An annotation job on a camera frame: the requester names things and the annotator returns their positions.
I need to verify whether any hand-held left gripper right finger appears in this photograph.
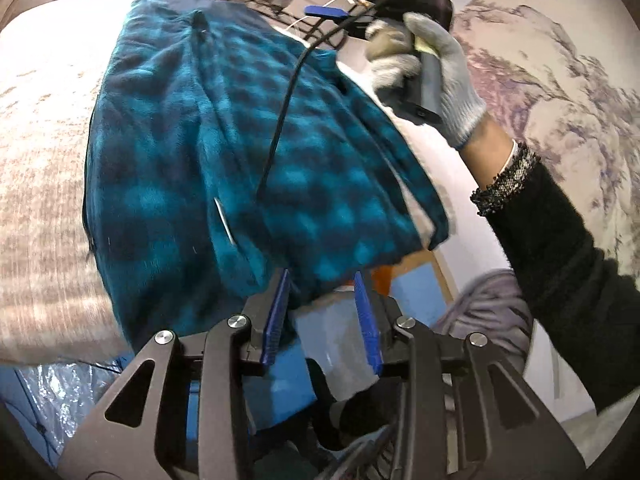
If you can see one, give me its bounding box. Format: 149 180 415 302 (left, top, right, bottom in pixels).
352 271 587 480

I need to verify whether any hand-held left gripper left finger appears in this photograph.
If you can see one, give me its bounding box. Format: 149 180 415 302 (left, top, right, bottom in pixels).
57 267 296 480

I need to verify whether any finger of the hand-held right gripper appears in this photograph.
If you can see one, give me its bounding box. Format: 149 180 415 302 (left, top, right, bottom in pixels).
304 5 350 22

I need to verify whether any teal plaid fleece garment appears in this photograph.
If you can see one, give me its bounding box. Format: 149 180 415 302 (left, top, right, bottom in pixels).
82 0 451 356

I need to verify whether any person's right hand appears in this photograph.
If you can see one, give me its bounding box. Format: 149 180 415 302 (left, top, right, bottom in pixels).
365 12 489 150

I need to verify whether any person's black socked foot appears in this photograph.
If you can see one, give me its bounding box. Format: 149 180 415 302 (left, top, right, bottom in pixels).
312 360 393 453

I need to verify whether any grey cloth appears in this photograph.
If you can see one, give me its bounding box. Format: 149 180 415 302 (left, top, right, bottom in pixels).
435 270 535 361

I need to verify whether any black white striped cloth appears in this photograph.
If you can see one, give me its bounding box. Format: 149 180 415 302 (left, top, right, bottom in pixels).
340 425 397 480

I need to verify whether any blue foam mat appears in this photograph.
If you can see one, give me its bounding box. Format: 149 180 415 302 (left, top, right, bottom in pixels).
0 262 453 461

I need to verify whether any beige checked bed blanket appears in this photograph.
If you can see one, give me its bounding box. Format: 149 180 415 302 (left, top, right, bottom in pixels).
0 0 436 366

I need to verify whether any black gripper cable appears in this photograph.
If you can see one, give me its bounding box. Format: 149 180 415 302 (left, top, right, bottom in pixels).
256 0 416 198

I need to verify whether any landscape wall mural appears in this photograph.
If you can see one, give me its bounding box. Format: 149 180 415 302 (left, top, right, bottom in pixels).
450 0 640 281

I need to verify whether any beaded bracelet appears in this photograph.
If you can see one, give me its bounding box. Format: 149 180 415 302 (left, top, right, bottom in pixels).
470 142 543 217

